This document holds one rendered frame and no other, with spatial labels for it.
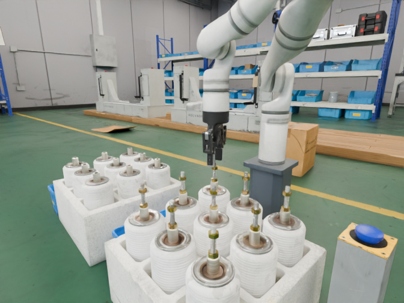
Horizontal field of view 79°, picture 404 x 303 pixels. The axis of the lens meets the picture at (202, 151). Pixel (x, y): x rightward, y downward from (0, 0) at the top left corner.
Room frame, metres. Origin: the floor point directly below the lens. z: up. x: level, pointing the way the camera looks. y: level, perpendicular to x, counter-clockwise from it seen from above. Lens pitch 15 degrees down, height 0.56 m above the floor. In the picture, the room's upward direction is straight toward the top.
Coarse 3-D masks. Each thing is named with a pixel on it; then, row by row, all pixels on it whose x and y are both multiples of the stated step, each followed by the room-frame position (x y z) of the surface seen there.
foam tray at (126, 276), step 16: (112, 240) 0.54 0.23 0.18; (112, 256) 0.50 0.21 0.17; (128, 256) 0.48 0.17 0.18; (304, 256) 0.48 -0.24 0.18; (320, 256) 0.49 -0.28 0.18; (112, 272) 0.51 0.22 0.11; (128, 272) 0.44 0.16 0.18; (144, 272) 0.43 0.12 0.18; (288, 272) 0.43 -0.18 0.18; (304, 272) 0.43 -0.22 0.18; (320, 272) 0.49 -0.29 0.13; (112, 288) 0.52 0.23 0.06; (128, 288) 0.44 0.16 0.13; (144, 288) 0.39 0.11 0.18; (160, 288) 0.39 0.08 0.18; (240, 288) 0.39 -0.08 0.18; (272, 288) 0.39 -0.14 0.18; (288, 288) 0.39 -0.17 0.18; (304, 288) 0.44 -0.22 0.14; (320, 288) 0.51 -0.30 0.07
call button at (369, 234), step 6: (360, 228) 0.36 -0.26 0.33; (366, 228) 0.36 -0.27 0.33; (372, 228) 0.36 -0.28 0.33; (360, 234) 0.35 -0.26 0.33; (366, 234) 0.35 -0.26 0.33; (372, 234) 0.34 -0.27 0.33; (378, 234) 0.34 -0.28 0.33; (366, 240) 0.35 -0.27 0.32; (372, 240) 0.34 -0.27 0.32; (378, 240) 0.34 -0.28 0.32
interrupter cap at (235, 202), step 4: (232, 200) 0.62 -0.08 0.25; (236, 200) 0.62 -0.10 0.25; (252, 200) 0.62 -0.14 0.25; (232, 204) 0.59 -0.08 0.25; (236, 204) 0.59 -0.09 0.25; (252, 204) 0.60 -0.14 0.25; (236, 208) 0.57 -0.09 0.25; (240, 208) 0.57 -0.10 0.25; (244, 208) 0.57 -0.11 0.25; (248, 208) 0.57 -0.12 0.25
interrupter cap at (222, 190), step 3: (204, 186) 0.71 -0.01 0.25; (207, 186) 0.72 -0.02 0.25; (219, 186) 0.72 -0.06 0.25; (222, 186) 0.71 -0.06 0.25; (204, 189) 0.69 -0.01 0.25; (207, 189) 0.69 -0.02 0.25; (219, 189) 0.70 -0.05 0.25; (222, 189) 0.69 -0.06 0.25; (225, 189) 0.69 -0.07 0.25; (204, 192) 0.67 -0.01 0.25; (207, 192) 0.67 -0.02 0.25; (219, 192) 0.67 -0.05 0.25; (222, 192) 0.67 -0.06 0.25; (225, 192) 0.67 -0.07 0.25; (210, 195) 0.66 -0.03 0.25; (216, 195) 0.65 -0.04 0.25
